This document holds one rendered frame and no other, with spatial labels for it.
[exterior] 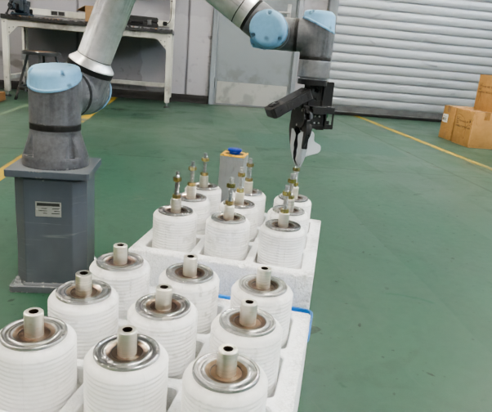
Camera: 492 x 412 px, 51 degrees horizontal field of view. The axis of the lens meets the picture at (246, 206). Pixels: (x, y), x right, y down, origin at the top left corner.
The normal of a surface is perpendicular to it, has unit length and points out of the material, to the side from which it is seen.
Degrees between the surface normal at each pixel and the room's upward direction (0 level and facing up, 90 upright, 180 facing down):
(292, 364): 0
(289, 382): 0
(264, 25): 90
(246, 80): 90
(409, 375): 0
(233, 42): 90
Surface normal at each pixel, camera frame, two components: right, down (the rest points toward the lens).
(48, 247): 0.11, 0.29
